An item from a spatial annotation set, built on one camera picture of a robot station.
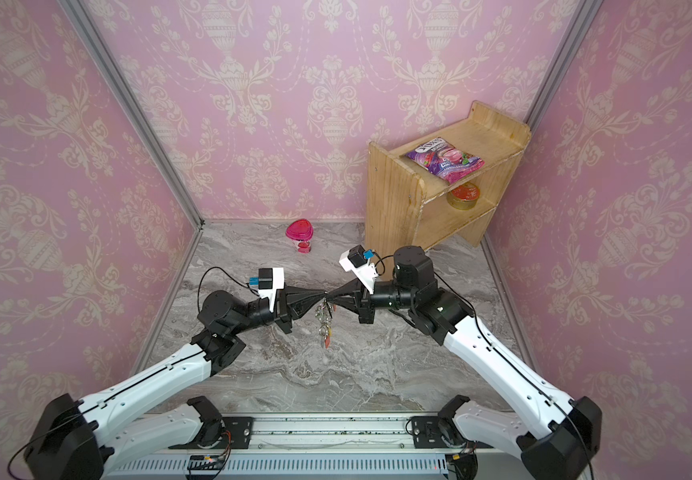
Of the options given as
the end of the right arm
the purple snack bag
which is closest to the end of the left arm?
the end of the right arm

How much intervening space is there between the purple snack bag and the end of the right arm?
1.13ft

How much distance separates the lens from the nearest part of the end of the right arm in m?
0.58

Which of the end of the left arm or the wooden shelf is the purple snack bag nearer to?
the wooden shelf

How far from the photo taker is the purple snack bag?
2.34 ft

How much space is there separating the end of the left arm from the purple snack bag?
40 cm

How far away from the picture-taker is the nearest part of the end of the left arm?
1.89ft

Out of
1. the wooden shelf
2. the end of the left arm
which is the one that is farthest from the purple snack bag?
the end of the left arm

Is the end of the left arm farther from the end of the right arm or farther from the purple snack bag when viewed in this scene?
the purple snack bag
